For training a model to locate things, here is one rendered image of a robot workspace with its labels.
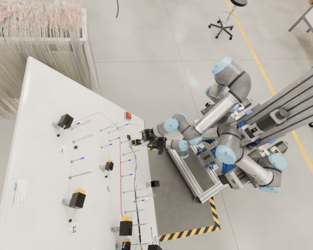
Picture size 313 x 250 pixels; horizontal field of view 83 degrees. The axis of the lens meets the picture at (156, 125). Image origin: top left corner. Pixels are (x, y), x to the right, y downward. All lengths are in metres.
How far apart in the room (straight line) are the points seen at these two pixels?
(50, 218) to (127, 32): 3.39
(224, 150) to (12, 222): 0.97
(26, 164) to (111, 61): 2.64
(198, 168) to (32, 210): 1.92
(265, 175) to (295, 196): 2.13
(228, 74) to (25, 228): 1.09
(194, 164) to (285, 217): 1.49
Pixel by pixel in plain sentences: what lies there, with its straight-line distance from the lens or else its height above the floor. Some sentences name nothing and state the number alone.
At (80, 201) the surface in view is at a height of 1.53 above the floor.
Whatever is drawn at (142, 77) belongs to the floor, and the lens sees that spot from 3.10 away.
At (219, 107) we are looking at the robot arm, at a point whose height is 1.63.
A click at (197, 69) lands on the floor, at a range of 3.52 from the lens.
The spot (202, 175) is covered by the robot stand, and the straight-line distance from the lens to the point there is 2.42.
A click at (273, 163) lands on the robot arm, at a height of 1.38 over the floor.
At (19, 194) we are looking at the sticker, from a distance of 0.85.
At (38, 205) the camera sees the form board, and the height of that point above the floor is 1.58.
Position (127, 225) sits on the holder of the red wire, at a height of 1.32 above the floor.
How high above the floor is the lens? 2.40
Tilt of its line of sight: 64 degrees down
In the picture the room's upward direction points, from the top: 22 degrees clockwise
